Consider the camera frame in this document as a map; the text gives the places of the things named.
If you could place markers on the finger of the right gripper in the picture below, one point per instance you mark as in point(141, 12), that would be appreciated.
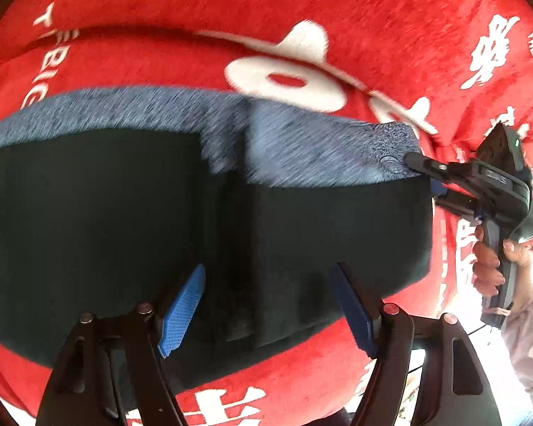
point(427, 166)
point(460, 204)

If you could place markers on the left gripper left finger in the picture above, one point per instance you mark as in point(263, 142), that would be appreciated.
point(82, 389)

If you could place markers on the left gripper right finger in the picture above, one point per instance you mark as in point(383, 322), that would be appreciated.
point(453, 390)

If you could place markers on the red blanket white characters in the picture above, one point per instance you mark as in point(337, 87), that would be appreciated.
point(451, 70)

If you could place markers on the person right hand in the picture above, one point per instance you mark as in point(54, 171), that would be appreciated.
point(487, 275)

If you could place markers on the person right forearm grey sleeve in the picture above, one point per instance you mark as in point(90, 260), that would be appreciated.
point(518, 331)

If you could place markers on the black pants grey leaf trim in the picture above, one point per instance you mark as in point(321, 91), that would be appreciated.
point(109, 196)

